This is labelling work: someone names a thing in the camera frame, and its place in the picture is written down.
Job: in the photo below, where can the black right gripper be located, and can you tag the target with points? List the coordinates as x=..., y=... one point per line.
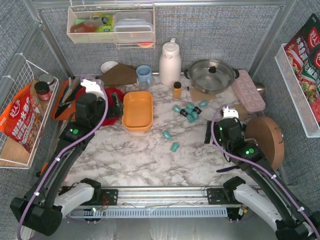
x=208, y=132

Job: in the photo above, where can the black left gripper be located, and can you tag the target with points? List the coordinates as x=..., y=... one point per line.
x=114, y=107

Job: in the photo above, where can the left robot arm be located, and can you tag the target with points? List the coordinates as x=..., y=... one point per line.
x=42, y=208

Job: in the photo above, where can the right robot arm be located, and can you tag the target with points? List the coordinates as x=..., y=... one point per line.
x=280, y=208

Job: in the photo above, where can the orange storage basket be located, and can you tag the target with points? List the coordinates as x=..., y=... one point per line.
x=138, y=111

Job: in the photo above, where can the black lid coffee capsule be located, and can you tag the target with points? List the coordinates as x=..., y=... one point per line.
x=197, y=110
x=184, y=112

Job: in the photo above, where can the red cloth hat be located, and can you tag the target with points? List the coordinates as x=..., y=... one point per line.
x=90, y=108

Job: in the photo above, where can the brown cork mat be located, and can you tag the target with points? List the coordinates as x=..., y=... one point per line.
x=242, y=113
x=198, y=96

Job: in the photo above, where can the brown olive cloth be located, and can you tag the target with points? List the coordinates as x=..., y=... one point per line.
x=119, y=75

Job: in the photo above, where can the clear small glass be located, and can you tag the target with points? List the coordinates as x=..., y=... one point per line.
x=143, y=86

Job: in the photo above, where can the pink egg tray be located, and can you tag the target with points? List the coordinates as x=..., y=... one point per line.
x=247, y=93

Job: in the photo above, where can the white small bowl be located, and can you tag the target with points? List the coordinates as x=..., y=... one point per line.
x=106, y=66

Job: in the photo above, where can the black blade kitchen knife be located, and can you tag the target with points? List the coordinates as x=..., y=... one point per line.
x=61, y=107

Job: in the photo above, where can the light blue mug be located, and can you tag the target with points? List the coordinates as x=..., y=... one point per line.
x=144, y=75

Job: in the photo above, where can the orange plastic tray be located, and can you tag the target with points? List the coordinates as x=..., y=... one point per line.
x=71, y=109

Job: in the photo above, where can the stainless steel pot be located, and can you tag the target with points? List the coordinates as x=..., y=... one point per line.
x=211, y=76

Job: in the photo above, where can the orange juice bottle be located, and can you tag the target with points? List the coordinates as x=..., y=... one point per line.
x=177, y=90

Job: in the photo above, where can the round wooden board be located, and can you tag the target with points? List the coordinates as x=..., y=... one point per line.
x=269, y=138

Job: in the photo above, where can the silver metal cup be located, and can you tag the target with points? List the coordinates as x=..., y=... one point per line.
x=260, y=88

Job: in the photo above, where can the white thermos jug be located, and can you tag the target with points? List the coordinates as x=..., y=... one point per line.
x=170, y=63

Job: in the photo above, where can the silver lid glass jar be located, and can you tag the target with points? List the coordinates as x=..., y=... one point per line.
x=49, y=79

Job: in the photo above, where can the dark lid glass jar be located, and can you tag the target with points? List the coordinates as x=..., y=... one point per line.
x=43, y=91

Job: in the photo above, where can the clear plastic food containers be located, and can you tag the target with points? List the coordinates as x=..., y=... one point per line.
x=133, y=26

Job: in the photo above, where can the amber liquid bottle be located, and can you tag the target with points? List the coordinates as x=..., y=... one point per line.
x=88, y=26

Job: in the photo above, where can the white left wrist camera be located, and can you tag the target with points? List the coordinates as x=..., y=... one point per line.
x=92, y=86

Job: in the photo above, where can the cream handle knife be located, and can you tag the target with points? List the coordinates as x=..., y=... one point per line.
x=70, y=89

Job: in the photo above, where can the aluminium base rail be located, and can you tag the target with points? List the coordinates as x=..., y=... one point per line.
x=86, y=203

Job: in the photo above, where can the cream wall shelf basket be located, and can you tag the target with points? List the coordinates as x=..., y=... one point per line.
x=80, y=13

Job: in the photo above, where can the white wire wall basket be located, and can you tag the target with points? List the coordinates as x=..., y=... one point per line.
x=12, y=154

